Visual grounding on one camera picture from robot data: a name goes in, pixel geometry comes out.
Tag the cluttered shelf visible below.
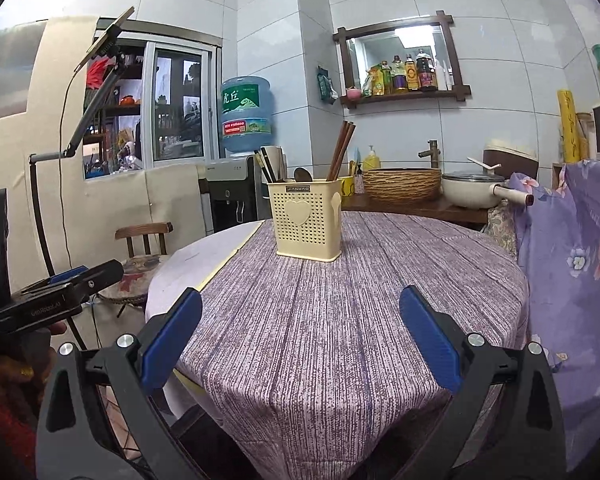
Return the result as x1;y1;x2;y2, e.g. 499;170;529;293
82;45;147;182

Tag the wooden counter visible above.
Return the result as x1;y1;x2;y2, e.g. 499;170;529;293
340;192;491;231

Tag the green hanging packet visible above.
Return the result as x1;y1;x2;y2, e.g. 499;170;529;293
316;65;339;104

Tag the wooden chair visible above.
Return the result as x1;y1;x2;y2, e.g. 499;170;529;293
113;221;175;321

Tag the bronze faucet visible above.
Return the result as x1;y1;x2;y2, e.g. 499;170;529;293
418;140;440;170

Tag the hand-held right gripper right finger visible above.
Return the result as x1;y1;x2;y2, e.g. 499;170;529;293
399;284;568;480

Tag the purple floral cloth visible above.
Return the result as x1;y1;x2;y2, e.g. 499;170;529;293
507;159;600;477

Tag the grey water dispenser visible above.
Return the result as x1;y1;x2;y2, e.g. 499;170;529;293
204;155;262;237

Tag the white squeeze bottle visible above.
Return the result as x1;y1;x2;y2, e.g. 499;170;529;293
434;60;454;92

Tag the purple striped tablecloth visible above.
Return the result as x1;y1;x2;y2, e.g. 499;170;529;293
172;210;531;480

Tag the woven basket sink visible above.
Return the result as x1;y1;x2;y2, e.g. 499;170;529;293
362;167;443;205

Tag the white rice cooker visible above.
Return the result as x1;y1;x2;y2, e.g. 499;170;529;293
482;140;540;182

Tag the person's left hand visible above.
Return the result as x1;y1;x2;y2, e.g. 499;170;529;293
0;321;69;401

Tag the white table cover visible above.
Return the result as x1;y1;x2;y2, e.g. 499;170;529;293
145;220;267;396

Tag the blue water bottle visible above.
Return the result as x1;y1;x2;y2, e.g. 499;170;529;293
220;76;274;159

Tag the red paper decoration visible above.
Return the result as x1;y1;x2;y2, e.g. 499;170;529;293
85;57;112;92

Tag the purple label bottle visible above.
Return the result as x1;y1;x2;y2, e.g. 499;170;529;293
391;55;409;94

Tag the yellow roll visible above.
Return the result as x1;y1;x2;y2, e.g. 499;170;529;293
556;89;581;164

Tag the white pan with handle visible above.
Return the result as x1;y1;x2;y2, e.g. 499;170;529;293
441;171;535;210

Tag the wooden framed mirror shelf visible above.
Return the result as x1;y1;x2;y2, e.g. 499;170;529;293
332;10;472;110

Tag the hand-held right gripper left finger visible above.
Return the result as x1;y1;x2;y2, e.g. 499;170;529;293
35;286;204;480

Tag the cream perforated utensil holder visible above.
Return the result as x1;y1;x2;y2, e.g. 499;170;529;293
266;178;343;264

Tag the dark soy sauce bottle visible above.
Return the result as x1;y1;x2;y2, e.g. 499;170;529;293
415;48;439;92

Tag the sliding window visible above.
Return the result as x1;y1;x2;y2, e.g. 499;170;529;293
142;39;222;164

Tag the cat print seat cushion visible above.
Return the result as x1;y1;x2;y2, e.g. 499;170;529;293
99;255;172;307

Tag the thin stand cable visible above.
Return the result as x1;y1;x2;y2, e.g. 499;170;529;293
55;72;81;266

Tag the person's left forearm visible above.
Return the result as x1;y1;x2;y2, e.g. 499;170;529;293
0;380;39;480

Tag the phone on stand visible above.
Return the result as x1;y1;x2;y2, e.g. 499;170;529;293
73;6;136;74

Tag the yellow oil bottle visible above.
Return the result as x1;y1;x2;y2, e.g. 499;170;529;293
404;54;421;92

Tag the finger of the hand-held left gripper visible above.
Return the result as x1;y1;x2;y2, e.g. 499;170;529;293
74;258;126;305
19;266;89;297

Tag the patterned cushion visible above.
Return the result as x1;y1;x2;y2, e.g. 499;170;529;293
482;205;519;257

